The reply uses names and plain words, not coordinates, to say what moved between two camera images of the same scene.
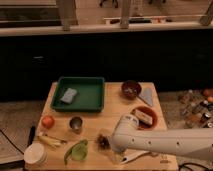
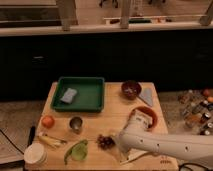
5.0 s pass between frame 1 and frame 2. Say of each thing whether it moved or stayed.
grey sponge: stayed
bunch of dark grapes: stayed
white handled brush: stayed
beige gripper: moved
